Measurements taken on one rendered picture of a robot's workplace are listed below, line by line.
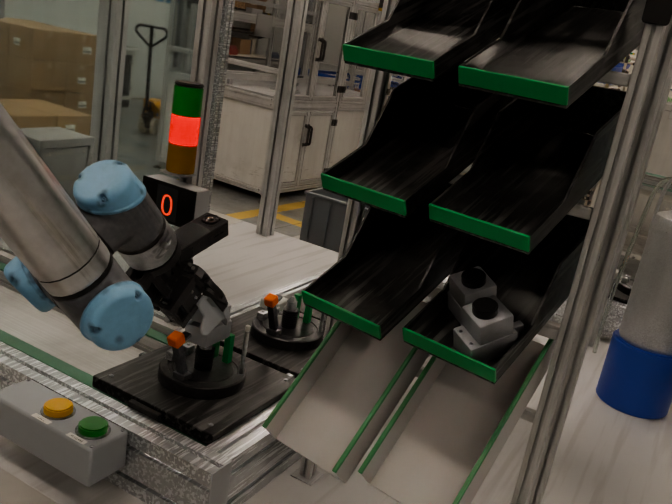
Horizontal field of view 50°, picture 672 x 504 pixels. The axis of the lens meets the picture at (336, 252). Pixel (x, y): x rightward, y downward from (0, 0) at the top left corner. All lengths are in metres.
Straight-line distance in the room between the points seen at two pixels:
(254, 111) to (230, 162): 0.53
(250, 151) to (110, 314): 5.67
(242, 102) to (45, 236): 5.76
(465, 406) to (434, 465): 0.09
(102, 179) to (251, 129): 5.51
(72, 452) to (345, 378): 0.39
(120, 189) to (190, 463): 0.38
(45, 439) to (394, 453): 0.48
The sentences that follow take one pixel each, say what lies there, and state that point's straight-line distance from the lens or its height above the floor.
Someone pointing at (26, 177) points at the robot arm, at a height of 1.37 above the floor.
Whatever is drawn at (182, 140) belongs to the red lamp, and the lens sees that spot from 1.29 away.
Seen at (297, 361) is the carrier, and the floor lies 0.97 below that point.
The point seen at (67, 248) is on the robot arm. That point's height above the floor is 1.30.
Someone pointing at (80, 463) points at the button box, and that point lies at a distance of 1.08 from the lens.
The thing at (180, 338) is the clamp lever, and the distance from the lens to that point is 1.12.
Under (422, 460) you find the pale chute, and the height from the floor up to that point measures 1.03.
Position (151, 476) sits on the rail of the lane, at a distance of 1.10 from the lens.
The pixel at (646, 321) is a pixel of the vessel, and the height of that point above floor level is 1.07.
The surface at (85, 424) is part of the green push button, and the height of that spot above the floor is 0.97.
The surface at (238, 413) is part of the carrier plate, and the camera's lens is 1.14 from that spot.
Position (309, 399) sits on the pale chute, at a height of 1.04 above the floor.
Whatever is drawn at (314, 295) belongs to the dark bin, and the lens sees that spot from 0.96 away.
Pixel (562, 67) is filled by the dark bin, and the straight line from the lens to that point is 0.89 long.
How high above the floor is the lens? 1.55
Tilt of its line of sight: 17 degrees down
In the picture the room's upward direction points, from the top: 10 degrees clockwise
